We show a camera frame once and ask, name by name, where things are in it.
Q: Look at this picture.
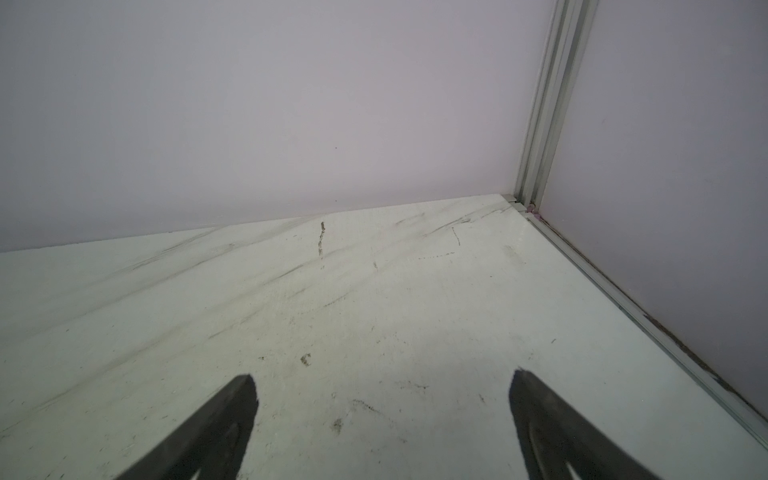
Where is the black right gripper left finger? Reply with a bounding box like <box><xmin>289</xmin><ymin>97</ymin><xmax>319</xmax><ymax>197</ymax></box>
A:
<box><xmin>119</xmin><ymin>375</ymin><xmax>259</xmax><ymax>479</ymax></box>

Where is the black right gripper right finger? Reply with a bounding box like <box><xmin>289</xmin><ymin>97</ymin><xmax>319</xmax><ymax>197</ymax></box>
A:
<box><xmin>509</xmin><ymin>369</ymin><xmax>657</xmax><ymax>479</ymax></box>

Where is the aluminium frame post right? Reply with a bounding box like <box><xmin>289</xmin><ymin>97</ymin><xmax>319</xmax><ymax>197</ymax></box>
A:
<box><xmin>513</xmin><ymin>0</ymin><xmax>599</xmax><ymax>210</ymax></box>

